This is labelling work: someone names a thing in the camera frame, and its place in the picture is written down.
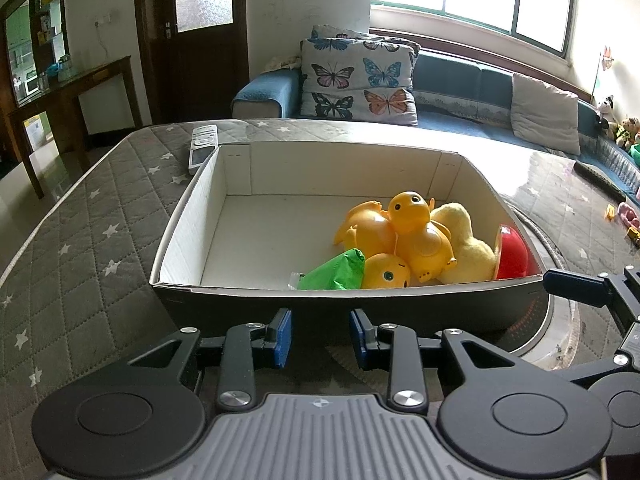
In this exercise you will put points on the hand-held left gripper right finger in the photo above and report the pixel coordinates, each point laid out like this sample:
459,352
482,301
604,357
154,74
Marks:
357,341

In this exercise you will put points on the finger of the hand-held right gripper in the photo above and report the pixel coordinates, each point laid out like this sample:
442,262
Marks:
575,285

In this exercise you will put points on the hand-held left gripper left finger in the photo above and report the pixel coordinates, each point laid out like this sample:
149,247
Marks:
283,338

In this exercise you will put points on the small clear packet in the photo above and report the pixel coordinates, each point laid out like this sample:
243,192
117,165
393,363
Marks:
294,280

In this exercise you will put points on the red plastic ball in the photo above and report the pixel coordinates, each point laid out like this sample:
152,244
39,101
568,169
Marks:
512,260

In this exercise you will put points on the green snack packet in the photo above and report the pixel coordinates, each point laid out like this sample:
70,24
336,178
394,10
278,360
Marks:
332,275

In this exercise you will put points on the orange duck head toy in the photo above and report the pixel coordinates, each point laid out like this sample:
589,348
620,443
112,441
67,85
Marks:
385,274

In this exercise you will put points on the orange plastic duck toy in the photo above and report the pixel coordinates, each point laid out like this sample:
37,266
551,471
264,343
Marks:
420,242
367,232

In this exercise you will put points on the white cardboard box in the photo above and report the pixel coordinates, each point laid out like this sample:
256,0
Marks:
260,230

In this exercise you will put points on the yellow plush duck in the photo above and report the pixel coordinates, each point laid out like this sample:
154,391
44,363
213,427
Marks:
467,252

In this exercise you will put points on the yellow toy car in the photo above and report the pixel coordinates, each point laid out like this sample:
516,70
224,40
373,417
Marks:
634,235

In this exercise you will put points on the small orange toy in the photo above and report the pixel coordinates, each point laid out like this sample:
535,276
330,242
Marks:
610,212

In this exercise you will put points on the small pink toy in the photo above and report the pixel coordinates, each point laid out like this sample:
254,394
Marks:
630,211

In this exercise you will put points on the black remote control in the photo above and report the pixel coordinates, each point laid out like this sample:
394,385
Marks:
600,181

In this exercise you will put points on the green plastic bowl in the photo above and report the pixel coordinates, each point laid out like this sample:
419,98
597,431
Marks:
635,152

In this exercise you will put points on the yellow green plush toy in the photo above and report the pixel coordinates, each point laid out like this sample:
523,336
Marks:
621,134

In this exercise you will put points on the brown bear plush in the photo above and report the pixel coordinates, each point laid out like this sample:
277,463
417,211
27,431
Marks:
632,126

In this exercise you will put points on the grey cushion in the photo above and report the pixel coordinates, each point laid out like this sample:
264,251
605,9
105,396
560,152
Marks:
545,110

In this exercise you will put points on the black and white cow plush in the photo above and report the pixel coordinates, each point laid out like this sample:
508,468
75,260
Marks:
606,110

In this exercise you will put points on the silver remote control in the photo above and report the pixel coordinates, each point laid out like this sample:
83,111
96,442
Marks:
202,147

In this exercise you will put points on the fox toy on stick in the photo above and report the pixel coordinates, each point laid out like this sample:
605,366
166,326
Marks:
606,57

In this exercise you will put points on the grey quilted star table cover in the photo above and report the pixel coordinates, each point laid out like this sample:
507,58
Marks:
75,240

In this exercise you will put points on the blue sofa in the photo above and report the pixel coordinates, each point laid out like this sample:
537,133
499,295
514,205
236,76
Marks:
450,90

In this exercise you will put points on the butterfly print pillow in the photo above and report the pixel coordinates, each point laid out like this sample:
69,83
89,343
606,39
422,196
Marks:
355,85
360,35

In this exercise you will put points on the dark wooden door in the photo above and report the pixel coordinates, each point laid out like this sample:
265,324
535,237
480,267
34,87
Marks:
200,50

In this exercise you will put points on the wooden side table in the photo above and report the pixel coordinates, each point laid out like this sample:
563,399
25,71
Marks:
100,80

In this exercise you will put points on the wooden display cabinet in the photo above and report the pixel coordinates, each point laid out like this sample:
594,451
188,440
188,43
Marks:
30,45

